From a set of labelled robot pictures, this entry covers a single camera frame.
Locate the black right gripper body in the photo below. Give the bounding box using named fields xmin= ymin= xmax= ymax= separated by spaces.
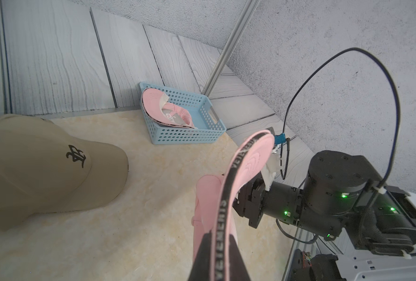
xmin=233 ymin=151 xmax=415 ymax=256

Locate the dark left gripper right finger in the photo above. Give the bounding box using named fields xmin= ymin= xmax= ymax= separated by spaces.
xmin=229 ymin=234 xmax=251 ymax=281

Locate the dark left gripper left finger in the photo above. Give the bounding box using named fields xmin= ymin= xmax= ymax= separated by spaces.
xmin=188 ymin=233 xmax=211 ymax=281

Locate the pink baseball cap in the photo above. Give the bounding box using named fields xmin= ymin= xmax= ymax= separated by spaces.
xmin=142 ymin=88 xmax=196 ymax=129
xmin=191 ymin=129 xmax=275 ymax=281

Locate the beige baseball cap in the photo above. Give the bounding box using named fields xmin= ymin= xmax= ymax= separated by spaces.
xmin=0 ymin=114 xmax=129 ymax=231

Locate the light blue perforated basket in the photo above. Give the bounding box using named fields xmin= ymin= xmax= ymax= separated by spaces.
xmin=139 ymin=82 xmax=226 ymax=145

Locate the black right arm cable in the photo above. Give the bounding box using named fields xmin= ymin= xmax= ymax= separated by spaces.
xmin=274 ymin=47 xmax=402 ymax=247

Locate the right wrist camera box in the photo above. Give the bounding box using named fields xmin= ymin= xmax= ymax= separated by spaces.
xmin=261 ymin=133 xmax=290 ymax=192

